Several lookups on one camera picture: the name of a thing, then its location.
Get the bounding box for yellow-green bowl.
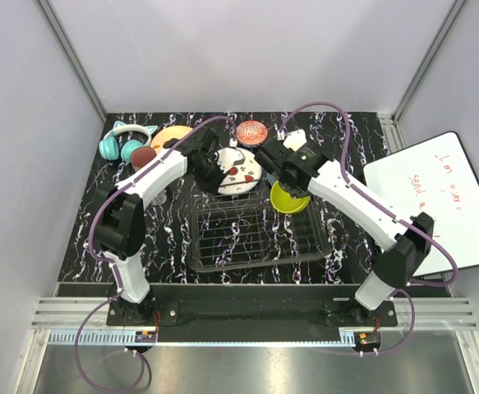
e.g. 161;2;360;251
269;181;311;214

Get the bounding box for white watermelon pattern plate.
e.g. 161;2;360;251
217;148;262;195

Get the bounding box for red patterned bowl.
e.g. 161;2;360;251
236;120;269;147

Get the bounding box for wire dish rack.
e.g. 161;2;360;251
189;192;326;273

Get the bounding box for teal scalloped plate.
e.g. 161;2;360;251
266;172;278;187

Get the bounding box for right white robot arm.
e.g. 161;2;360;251
255;140;434;326

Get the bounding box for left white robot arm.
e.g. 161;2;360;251
88;127;236;325

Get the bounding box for orange floral plate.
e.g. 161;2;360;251
150;126;192;153

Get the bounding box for black marble pattern mat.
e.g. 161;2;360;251
58;112;389;284

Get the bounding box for clear glass cup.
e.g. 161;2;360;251
151;189;168;206

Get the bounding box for pink cup brown lid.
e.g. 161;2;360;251
130;146;157;172

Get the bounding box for teal cat-ear headphones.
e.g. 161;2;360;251
99;121;158;162

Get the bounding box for white dry-erase board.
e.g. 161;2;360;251
364;131;479;268

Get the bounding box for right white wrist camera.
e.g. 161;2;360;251
277;129;307;151

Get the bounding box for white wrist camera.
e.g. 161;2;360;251
277;129;307;151
226;139;246;167

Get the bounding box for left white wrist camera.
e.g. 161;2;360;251
226;139;246;167

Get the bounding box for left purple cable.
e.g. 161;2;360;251
73;115;237;393

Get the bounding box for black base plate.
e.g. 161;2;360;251
107;284;398;328

